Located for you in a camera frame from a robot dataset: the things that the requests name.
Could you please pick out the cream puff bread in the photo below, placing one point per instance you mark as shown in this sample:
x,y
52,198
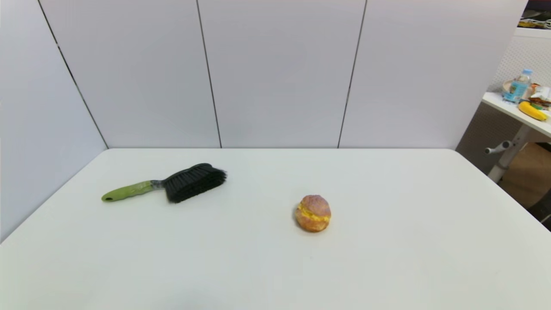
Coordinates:
x,y
313,214

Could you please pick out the white side table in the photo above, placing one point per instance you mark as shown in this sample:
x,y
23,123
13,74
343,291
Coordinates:
x,y
501,105

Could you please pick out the beige plate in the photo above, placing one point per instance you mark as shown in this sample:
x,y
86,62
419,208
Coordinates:
x,y
508,86

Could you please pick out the clear plastic water bottle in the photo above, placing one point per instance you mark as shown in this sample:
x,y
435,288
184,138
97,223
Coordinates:
x,y
519,87

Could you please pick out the brown cardboard box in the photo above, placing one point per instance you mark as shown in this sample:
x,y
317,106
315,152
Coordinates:
x,y
531,172

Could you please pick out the yellow banana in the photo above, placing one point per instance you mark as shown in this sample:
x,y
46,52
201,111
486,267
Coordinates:
x,y
531,111

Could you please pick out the white perforated partition panel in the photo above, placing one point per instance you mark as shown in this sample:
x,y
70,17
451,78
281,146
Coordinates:
x,y
523,51

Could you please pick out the colourful snack packets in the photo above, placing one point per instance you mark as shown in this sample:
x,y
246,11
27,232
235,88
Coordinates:
x,y
541,95

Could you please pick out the yellow and black shelf clutter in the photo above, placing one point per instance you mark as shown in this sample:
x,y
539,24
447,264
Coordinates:
x,y
536,19

